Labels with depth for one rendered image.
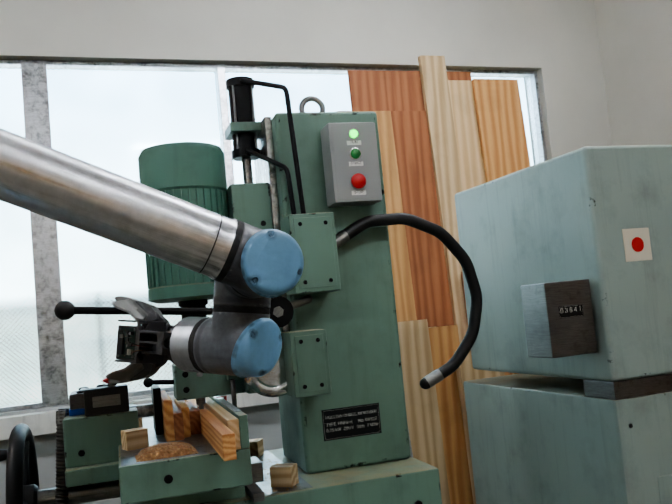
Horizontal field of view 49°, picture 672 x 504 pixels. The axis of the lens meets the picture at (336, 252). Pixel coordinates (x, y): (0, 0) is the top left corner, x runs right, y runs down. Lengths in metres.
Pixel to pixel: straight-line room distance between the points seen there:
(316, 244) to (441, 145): 1.86
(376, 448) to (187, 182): 0.65
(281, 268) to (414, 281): 2.07
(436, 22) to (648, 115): 1.04
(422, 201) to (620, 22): 1.35
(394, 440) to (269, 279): 0.64
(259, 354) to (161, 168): 0.51
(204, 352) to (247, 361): 0.08
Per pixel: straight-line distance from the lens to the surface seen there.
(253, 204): 1.51
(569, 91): 3.78
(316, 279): 1.40
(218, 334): 1.15
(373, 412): 1.52
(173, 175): 1.49
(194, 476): 1.28
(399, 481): 1.44
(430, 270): 3.09
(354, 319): 1.50
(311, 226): 1.41
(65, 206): 0.99
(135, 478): 1.27
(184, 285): 1.46
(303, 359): 1.38
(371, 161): 1.49
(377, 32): 3.37
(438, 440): 2.89
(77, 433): 1.49
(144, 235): 0.99
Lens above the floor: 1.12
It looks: 4 degrees up
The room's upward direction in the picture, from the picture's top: 5 degrees counter-clockwise
